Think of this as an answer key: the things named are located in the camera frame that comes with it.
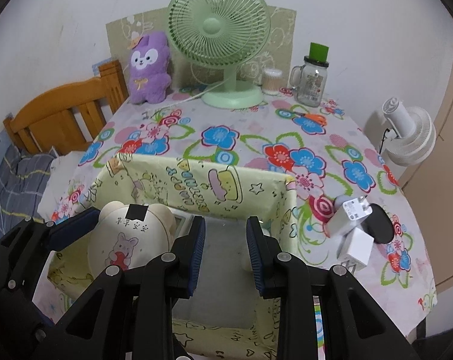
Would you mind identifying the green fan white cable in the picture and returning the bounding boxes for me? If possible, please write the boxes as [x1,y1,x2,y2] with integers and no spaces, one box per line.
[169,78,229,106]

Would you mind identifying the orange handled scissors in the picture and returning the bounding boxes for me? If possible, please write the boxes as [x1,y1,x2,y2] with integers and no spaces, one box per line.
[275,109,327,127]

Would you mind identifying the white circulator fan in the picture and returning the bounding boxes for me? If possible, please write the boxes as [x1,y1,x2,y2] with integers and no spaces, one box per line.
[379,97,437,167]

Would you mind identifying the grey-blue soft pouch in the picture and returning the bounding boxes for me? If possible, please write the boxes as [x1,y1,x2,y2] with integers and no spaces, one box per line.
[334,195,350,211]

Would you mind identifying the large white wall charger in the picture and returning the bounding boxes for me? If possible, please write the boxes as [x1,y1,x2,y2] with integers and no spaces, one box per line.
[325,196,372,238]

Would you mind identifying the cotton swab container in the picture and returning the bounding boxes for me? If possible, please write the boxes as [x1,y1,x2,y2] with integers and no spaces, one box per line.
[262,67,283,96]

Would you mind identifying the white fan black cable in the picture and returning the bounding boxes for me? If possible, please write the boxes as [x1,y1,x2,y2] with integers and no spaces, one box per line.
[378,127,394,155]

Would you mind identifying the floral tablecloth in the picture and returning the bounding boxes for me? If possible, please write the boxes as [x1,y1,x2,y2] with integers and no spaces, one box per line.
[34,85,437,360]

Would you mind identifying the purple plush rabbit toy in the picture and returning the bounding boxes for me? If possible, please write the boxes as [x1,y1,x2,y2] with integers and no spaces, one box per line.
[128,31,172,104]

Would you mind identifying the dark grey oval tray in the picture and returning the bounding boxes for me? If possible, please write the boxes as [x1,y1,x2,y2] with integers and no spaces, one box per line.
[361,203,395,245]

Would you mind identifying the small white cube charger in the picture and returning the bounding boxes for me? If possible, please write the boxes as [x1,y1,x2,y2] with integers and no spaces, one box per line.
[337,227,374,274]

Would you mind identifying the cream round bear case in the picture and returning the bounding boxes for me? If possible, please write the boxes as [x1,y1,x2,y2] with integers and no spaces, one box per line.
[87,201,176,277]

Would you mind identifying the beige cartoon board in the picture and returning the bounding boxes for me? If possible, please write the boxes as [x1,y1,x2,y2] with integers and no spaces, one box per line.
[106,7,296,89]

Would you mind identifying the blue plaid bedding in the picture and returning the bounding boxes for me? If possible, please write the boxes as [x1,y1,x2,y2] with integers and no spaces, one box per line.
[0,144,56,238]

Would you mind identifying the green desk fan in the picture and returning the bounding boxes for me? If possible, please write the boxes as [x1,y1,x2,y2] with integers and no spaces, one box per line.
[166,0,270,110]

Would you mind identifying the beige wooden door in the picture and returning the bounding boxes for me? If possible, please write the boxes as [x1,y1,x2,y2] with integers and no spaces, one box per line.
[400,65,453,293]

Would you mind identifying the wooden bed headboard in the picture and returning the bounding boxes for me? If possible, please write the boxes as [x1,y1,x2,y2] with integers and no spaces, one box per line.
[4,60,128,155]

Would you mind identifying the white oval earbud case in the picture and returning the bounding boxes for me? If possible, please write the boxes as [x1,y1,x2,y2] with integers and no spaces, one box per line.
[239,244,253,273]

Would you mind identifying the glass mason jar mug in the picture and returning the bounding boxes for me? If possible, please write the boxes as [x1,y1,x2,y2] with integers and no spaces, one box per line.
[290,56,329,107]

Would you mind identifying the yellow cartoon storage box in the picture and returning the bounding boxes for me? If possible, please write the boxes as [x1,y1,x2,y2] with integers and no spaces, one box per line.
[46,153,299,360]

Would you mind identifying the green cup on jar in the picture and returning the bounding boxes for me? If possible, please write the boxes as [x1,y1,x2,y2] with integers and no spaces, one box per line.
[309,42,329,63]

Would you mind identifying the white air conditioner remote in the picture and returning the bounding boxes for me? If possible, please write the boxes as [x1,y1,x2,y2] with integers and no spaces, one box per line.
[174,212,193,238]

